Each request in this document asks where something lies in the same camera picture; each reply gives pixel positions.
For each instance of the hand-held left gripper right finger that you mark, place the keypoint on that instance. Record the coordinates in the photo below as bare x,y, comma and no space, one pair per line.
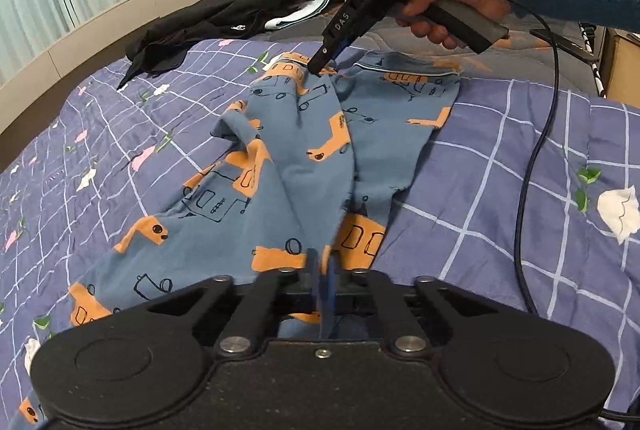
329,295

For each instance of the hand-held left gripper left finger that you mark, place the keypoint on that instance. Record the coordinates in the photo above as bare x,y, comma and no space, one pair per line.
312,282

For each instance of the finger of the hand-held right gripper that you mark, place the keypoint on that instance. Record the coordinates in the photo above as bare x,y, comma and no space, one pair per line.
320,58

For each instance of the blue pants with orange print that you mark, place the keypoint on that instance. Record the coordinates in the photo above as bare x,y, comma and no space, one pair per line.
310,150

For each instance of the black clothing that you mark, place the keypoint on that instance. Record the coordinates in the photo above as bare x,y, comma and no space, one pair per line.
210,20

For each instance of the purple checked floral blanket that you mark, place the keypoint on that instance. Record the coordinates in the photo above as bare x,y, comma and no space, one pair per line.
500,210

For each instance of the beige window cabinet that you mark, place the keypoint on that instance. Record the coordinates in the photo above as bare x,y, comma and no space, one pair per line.
100,30

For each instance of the wooden nightstand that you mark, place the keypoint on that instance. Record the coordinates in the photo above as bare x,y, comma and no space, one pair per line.
625,65

